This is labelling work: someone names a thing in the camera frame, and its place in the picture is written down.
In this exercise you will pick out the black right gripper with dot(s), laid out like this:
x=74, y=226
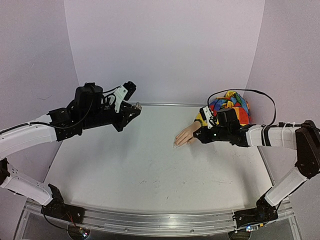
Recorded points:
x=200, y=135

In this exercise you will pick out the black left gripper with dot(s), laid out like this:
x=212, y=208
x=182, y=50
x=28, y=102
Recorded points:
x=124, y=119

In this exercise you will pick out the glitter nail polish bottle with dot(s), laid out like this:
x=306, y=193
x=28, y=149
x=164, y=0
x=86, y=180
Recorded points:
x=138, y=106

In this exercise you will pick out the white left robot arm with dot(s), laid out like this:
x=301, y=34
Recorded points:
x=51, y=127

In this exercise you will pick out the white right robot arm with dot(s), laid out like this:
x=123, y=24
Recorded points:
x=304, y=138

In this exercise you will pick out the rainbow coloured sleeve cloth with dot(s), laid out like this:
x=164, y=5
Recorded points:
x=232, y=100

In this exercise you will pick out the mannequin hand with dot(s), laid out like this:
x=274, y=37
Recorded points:
x=186, y=136

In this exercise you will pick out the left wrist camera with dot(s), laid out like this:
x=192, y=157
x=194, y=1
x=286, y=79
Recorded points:
x=119, y=97

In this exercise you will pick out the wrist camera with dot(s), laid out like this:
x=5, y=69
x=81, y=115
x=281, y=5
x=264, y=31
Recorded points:
x=208, y=117
x=119, y=97

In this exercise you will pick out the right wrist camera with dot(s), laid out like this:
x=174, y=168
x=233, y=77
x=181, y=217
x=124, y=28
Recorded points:
x=208, y=117

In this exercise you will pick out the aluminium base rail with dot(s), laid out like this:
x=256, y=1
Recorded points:
x=158, y=224

